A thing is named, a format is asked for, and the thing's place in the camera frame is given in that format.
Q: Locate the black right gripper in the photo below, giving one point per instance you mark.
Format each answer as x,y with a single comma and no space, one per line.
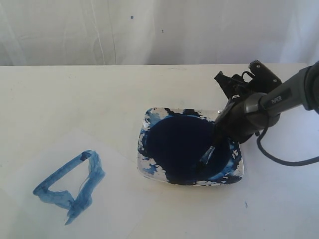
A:
235,86

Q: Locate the black paintbrush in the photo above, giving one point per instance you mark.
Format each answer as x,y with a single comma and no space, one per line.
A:
216,155

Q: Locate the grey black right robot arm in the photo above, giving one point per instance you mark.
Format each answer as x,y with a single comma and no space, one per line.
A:
255,105

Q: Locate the white square paint dish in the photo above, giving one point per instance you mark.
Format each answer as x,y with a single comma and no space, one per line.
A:
170,143

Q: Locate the white paper sheet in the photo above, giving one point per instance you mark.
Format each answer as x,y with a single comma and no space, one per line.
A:
74,187

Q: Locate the white backdrop cloth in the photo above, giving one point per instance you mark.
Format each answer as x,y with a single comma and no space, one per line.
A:
141,32

